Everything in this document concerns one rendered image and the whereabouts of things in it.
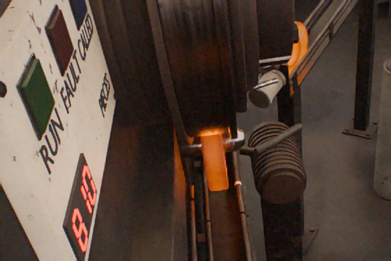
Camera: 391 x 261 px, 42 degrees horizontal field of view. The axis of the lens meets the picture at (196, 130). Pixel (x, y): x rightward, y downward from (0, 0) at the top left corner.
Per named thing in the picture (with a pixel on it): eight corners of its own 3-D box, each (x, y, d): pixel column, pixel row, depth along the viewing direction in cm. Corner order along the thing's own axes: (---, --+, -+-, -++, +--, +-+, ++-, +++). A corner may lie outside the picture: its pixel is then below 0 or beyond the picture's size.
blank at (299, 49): (280, 88, 139) (291, 91, 137) (260, 63, 126) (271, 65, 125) (302, 38, 141) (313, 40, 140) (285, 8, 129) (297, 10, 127)
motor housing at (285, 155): (267, 305, 155) (254, 173, 123) (258, 248, 172) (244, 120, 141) (311, 300, 154) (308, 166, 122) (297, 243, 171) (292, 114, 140)
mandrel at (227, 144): (149, 167, 89) (143, 149, 87) (149, 151, 93) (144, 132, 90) (246, 155, 88) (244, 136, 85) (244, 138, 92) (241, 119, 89)
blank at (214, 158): (200, 151, 79) (222, 148, 78) (195, 85, 89) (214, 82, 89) (212, 209, 90) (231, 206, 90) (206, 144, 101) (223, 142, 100)
